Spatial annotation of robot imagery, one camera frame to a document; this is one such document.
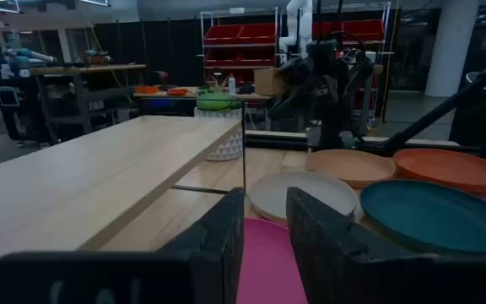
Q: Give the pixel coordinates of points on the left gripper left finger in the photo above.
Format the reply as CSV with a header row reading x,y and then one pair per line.
x,y
222,253

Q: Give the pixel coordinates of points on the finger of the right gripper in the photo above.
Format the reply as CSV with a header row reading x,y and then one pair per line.
x,y
359,72
291,84

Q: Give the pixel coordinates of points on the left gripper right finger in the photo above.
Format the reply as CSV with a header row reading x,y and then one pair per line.
x,y
323,253

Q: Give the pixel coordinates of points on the pink plate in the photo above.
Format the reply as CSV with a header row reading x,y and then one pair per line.
x,y
268,266

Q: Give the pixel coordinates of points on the grey plate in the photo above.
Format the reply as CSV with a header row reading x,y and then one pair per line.
x,y
310,183

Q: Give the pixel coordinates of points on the terracotta plate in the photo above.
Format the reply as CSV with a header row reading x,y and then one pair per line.
x,y
348,166

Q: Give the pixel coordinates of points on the dark blue teal plate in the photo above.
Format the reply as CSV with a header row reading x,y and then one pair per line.
x,y
437,215

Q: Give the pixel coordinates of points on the bright orange plate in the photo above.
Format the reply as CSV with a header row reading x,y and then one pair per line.
x,y
449,169

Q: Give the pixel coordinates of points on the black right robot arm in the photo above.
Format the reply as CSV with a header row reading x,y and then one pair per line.
x,y
331,124

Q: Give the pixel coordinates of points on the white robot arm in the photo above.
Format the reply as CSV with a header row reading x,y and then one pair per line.
x,y
304,21

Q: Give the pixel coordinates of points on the wooden shelf with black legs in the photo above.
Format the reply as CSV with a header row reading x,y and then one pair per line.
x,y
99,177

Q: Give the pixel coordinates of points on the cardboard box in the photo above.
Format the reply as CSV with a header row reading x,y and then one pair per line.
x,y
268,82

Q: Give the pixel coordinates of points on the metal rack with red bins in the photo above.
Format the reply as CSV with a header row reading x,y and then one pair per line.
x,y
239,34
361,29

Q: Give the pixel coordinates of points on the white bottle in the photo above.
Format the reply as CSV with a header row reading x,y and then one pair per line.
x,y
231,86

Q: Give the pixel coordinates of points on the spiky small plant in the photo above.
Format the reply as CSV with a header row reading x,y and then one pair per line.
x,y
217,86

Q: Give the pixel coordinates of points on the green plant in pot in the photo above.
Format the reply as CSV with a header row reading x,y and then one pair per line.
x,y
217,103

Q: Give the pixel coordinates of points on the white triangle pattern pot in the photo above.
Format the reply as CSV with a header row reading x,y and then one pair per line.
x,y
230,148

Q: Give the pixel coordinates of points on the white round pillar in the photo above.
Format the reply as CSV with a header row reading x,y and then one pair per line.
x,y
451,46

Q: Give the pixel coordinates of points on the red orange dish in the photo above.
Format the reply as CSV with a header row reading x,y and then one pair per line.
x,y
178,91

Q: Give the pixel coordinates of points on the light wooden background table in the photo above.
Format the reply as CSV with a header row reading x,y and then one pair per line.
x,y
163,96

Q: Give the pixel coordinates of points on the orange bowl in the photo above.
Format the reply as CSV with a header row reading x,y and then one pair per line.
x,y
146,89

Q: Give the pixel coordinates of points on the wooden top workbench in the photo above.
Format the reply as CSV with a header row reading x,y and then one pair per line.
x,y
87,68

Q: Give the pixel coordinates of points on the black cart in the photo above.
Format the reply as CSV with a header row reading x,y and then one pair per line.
x,y
23,114

